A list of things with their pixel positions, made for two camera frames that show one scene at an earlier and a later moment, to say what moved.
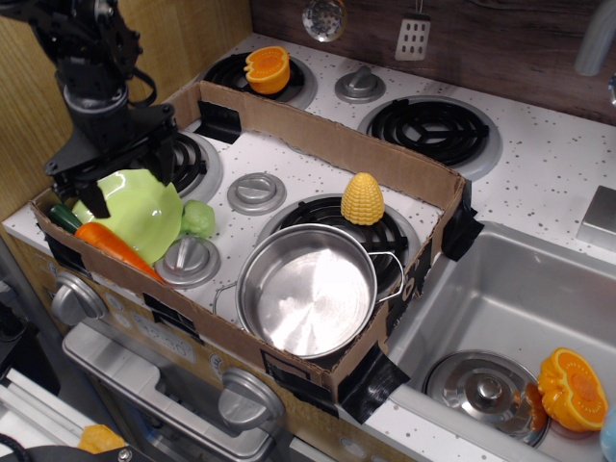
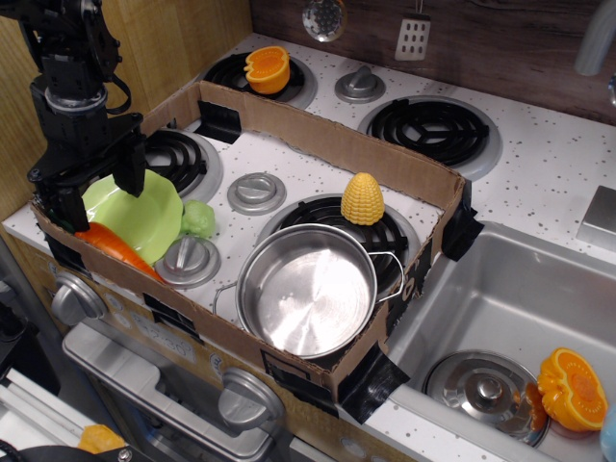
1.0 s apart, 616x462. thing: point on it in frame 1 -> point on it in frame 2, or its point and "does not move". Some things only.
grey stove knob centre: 256,193 does not move
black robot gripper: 111,134 -> 78,144
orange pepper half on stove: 268,69 does not move
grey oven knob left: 74,301 does not move
